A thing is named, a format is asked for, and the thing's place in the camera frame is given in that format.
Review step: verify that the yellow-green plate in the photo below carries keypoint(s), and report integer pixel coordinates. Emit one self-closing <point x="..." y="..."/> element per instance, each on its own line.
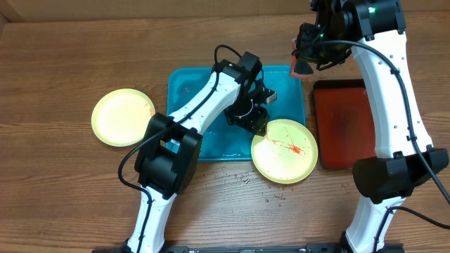
<point x="287" y="153"/>
<point x="121" y="117"/>

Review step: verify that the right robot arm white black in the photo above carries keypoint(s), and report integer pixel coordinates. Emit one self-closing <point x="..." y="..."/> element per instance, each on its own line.
<point x="373" y="33"/>

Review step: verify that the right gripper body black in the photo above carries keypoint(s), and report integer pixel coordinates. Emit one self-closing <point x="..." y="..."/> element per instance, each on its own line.
<point x="303" y="65"/>

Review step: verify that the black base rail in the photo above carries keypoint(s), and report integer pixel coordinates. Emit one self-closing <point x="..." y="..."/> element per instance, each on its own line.
<point x="309" y="248"/>

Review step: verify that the black tray with red water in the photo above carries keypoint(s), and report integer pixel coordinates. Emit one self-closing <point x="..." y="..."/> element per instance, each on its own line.
<point x="344" y="122"/>

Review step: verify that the teal plastic serving tray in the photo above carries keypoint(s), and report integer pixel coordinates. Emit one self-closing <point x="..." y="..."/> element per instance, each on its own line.
<point x="225" y="142"/>

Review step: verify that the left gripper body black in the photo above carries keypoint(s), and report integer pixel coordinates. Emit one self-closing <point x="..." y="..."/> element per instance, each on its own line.
<point x="245" y="114"/>

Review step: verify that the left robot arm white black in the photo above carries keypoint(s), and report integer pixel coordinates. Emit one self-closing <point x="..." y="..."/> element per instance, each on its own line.
<point x="168" y="155"/>

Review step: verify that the red sponge with dark scourer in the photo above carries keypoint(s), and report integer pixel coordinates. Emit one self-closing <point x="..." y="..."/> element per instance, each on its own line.
<point x="300" y="69"/>

